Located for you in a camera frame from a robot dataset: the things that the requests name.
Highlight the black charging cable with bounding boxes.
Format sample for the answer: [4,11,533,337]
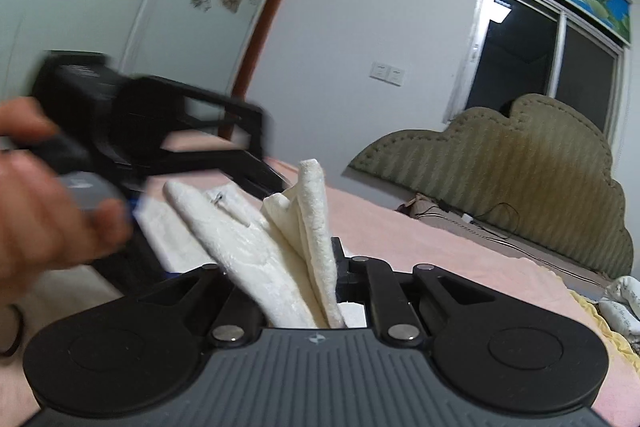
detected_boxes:
[434,200,522,241]

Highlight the yellow bed sheet edge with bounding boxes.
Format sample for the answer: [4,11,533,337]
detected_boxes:
[568,289,640,374]

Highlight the black wrist band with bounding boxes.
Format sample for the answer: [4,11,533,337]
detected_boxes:
[1,303,26,359]

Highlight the brown wooden door frame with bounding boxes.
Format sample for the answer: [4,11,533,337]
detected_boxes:
[218,0,329,141]

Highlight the white wall switch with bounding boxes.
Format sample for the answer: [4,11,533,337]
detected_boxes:
[369,62,405,87]

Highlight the window with white frame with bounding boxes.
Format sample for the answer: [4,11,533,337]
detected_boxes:
[444,0,625,142]

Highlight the white pants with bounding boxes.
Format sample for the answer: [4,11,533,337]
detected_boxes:
[136,159,367,329]

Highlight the person's left hand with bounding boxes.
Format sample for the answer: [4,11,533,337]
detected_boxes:
[0,95,134,308]

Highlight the pink bed blanket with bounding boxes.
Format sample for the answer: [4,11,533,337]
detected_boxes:
[0,128,640,427]

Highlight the white patterned cloth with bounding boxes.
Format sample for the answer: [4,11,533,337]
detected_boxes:
[598,275,640,343]

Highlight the olive green headboard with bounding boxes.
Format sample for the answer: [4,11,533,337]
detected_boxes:
[349,94,634,279]

